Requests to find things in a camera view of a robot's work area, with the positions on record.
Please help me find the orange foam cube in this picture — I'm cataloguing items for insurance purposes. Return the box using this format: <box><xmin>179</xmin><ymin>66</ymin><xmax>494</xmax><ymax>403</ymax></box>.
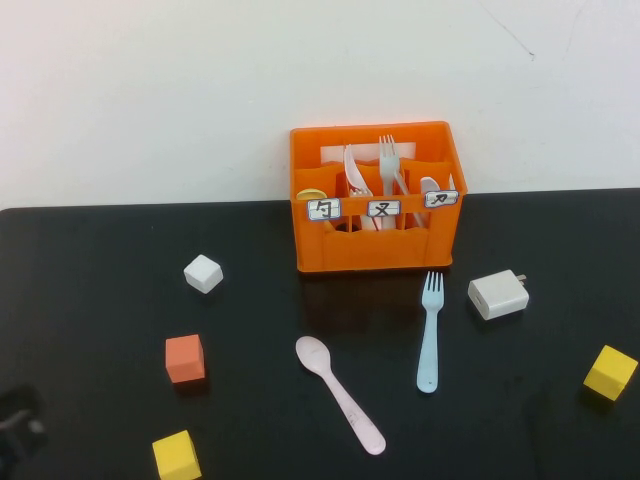
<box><xmin>165</xmin><ymin>334</ymin><xmax>205</xmax><ymax>385</ymax></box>

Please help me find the orange plastic cutlery holder crate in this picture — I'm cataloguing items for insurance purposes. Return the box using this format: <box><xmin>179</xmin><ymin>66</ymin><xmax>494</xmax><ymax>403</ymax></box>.
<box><xmin>288</xmin><ymin>120</ymin><xmax>469</xmax><ymax>274</ymax></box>

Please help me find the white foam cube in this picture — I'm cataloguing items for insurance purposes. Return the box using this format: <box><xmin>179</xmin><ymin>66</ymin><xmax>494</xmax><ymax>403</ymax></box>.
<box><xmin>182</xmin><ymin>254</ymin><xmax>225</xmax><ymax>296</ymax></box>

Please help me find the light blue plastic fork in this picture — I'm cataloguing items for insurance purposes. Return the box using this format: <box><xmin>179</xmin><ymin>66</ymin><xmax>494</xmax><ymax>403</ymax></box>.
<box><xmin>415</xmin><ymin>271</ymin><xmax>445</xmax><ymax>394</ymax></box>

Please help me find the paper label spoon character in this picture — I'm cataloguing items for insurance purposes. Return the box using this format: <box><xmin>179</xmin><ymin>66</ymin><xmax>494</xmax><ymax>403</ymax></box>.
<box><xmin>306</xmin><ymin>197</ymin><xmax>343</xmax><ymax>222</ymax></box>

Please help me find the paper label fork character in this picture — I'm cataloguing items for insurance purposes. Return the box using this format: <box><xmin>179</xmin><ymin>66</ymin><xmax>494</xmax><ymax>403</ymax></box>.
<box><xmin>366</xmin><ymin>199</ymin><xmax>403</xmax><ymax>218</ymax></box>

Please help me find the white USB wall charger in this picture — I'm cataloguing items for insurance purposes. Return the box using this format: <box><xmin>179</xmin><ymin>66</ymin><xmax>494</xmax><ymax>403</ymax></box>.
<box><xmin>467</xmin><ymin>269</ymin><xmax>530</xmax><ymax>322</ymax></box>

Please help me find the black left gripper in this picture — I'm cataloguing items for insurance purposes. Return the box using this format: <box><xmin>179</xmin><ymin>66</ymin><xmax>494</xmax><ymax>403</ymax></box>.
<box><xmin>0</xmin><ymin>383</ymin><xmax>50</xmax><ymax>464</ymax></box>

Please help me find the tall white plastic fork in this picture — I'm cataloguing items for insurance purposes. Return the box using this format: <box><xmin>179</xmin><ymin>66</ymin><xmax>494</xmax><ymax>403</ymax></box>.
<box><xmin>377</xmin><ymin>134</ymin><xmax>409</xmax><ymax>197</ymax></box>

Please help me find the pink plastic spoon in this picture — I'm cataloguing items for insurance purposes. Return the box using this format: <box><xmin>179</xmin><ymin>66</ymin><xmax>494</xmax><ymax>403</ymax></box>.
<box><xmin>294</xmin><ymin>335</ymin><xmax>387</xmax><ymax>457</ymax></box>

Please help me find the yellow foam cube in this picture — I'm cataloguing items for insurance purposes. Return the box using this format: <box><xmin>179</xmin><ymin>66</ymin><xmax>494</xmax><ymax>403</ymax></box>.
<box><xmin>151</xmin><ymin>429</ymin><xmax>203</xmax><ymax>480</ymax></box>
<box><xmin>582</xmin><ymin>344</ymin><xmax>639</xmax><ymax>402</ymax></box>

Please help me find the paper label knife character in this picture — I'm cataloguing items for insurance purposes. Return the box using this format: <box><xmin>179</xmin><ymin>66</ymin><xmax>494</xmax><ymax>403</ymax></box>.
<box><xmin>423</xmin><ymin>190</ymin><xmax>460</xmax><ymax>209</ymax></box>

